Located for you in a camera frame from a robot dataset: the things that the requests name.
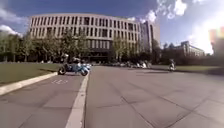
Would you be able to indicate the row of parked bicycles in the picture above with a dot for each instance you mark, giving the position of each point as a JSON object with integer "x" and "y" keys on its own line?
{"x": 133, "y": 64}

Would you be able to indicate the blue motor scooter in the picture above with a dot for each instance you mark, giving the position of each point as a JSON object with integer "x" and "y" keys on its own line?
{"x": 75, "y": 68}

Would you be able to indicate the large beige curved building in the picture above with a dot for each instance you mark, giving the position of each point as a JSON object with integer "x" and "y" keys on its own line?
{"x": 96, "y": 30}

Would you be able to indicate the person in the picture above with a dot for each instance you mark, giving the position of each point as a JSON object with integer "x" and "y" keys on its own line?
{"x": 172, "y": 64}

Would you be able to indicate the row of trees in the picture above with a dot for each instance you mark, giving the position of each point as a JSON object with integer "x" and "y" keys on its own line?
{"x": 50, "y": 46}

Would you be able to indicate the low grey building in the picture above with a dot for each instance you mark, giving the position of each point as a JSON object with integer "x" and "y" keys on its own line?
{"x": 190, "y": 50}

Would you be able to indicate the pale stone kerb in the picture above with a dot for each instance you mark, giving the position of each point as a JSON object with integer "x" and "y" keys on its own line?
{"x": 23, "y": 82}

